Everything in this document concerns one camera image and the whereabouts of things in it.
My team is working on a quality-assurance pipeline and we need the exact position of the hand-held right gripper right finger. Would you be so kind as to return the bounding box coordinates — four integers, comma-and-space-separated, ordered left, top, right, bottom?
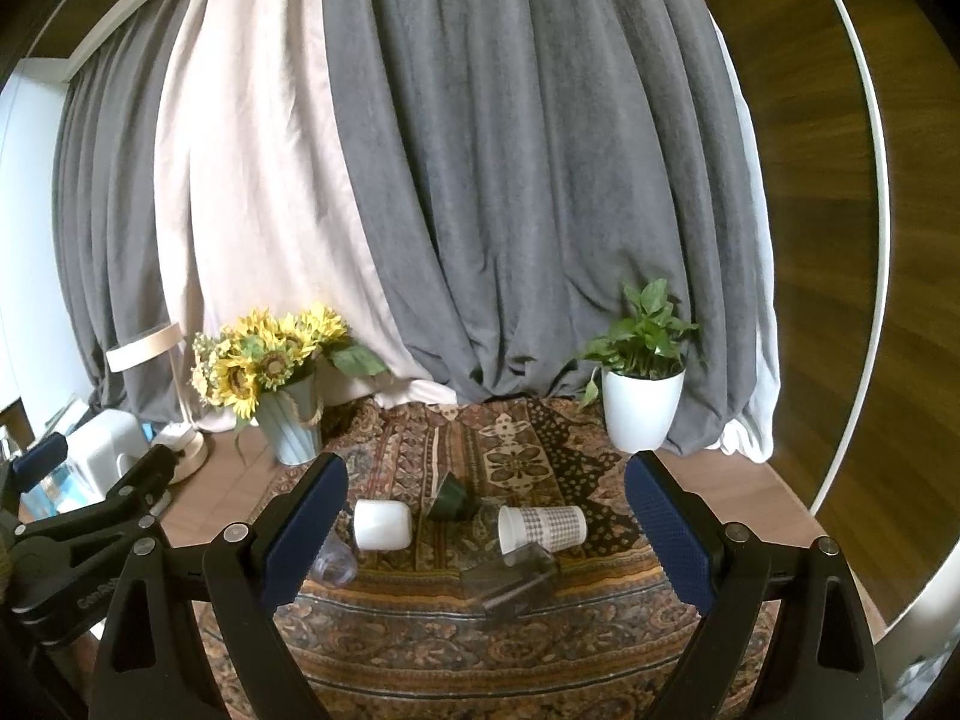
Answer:
625, 450, 886, 720

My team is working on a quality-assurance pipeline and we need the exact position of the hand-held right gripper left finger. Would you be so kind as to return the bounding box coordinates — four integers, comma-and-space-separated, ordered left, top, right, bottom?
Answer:
90, 452, 350, 720

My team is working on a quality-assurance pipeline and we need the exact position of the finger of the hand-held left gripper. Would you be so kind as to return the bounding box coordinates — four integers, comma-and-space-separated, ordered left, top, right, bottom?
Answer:
0, 431, 70, 537
15, 447, 181, 560

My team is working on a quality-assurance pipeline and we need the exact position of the small clear plastic cup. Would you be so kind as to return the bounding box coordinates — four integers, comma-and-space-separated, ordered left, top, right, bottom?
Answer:
313, 536, 358, 588

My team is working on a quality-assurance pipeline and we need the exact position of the white cup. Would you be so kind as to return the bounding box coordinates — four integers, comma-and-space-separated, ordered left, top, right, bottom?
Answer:
352, 499, 414, 551

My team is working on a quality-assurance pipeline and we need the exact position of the patterned paper cup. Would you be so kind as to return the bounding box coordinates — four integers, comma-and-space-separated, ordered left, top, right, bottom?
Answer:
498, 504, 588, 557

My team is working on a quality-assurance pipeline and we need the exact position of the dark green cup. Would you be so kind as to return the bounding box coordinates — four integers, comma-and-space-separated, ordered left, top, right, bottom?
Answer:
425, 471, 476, 523

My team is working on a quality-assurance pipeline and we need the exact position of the white box appliance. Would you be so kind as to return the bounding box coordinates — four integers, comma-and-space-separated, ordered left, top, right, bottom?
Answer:
69, 409, 152, 502

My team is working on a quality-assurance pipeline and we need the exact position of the light blue ribbed vase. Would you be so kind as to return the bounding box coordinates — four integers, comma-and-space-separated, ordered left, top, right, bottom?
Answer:
254, 366, 326, 466

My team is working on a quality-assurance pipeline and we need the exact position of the white plant pot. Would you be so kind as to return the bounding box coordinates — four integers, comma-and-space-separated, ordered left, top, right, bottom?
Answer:
601, 365, 687, 450

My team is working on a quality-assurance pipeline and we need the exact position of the beige desk lamp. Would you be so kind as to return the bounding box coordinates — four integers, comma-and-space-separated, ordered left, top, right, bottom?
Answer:
105, 321, 210, 483

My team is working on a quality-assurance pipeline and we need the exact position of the sunflower bouquet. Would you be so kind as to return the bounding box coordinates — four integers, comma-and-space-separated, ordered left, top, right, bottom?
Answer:
190, 303, 390, 422

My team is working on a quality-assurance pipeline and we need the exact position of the white sheer curtain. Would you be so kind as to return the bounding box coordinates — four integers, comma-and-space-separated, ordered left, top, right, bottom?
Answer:
708, 15, 782, 464

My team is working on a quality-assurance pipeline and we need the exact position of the green potted plant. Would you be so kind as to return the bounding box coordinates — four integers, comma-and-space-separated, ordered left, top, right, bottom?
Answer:
574, 277, 701, 410

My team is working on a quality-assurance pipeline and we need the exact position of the patterned brown tablecloth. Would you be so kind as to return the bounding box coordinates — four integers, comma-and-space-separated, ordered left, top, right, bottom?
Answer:
193, 396, 775, 720

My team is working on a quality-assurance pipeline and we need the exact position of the grey curtain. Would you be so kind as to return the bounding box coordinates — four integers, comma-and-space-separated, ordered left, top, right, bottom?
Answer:
51, 34, 222, 432
318, 0, 767, 460

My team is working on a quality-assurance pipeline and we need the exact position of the beige curtain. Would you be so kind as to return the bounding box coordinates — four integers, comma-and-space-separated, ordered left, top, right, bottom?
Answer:
153, 0, 460, 437

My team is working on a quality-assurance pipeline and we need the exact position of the white curved frame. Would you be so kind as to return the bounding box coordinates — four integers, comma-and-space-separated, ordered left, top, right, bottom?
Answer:
796, 0, 899, 518

